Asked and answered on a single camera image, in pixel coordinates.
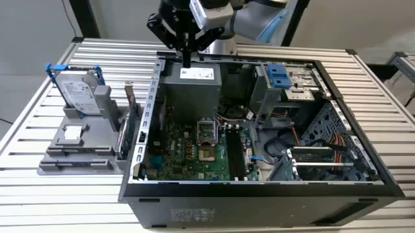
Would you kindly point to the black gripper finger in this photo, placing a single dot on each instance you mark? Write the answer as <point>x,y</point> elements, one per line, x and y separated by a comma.
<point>159,31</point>
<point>212,38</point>

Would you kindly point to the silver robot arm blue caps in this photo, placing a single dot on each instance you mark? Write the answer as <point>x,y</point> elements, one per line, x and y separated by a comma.
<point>250,21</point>

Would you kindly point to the black RAM slot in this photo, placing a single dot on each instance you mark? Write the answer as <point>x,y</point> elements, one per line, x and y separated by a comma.
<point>234,153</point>
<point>230,153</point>
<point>238,153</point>

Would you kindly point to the black table corner cap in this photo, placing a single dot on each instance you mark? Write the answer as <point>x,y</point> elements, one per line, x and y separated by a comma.
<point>78,39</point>
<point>352,52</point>

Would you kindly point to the blue plastic drive latch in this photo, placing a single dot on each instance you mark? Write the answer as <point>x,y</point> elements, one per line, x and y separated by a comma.
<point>278,78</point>

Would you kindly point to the grey power supply unit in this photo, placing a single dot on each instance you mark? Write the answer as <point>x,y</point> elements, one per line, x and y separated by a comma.
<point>192,102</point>

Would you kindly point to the black round fan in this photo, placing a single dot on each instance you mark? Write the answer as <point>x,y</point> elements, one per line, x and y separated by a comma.
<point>232,110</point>

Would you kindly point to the silver metal drive cage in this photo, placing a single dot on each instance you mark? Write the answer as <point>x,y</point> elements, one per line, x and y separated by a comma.
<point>298,93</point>

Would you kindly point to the hard disk in blue carrier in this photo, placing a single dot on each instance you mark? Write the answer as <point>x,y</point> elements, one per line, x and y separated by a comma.
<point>79,93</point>

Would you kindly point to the green graphics card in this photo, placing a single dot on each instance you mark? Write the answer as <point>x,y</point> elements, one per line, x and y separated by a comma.
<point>130,128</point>

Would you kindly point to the CPU socket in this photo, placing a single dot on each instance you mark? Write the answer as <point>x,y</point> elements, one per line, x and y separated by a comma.
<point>208,154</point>

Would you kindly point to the grey plastic parts rack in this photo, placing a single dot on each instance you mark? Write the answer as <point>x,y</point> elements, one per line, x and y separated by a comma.
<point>98,138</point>

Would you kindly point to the silver CPU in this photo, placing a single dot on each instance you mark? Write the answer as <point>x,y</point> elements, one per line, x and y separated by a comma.
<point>74,133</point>

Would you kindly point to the blue expansion slot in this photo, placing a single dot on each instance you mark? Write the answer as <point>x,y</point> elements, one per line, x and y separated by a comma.
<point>157,162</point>

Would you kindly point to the green motherboard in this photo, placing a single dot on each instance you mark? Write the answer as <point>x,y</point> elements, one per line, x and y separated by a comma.
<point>201,170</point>

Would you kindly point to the metal disk bay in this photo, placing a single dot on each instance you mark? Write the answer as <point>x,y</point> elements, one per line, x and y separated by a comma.
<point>312,154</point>

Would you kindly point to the grey metal side table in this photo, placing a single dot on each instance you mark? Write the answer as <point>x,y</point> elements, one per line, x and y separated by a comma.
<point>402,80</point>

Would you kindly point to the black open PC case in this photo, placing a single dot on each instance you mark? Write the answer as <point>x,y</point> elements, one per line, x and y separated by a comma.
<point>260,208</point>

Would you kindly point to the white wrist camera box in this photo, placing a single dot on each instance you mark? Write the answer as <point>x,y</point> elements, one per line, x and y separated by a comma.
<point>212,14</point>

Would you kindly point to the black vertical post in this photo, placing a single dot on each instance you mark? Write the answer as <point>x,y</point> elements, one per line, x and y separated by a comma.
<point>86,19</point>
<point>297,24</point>

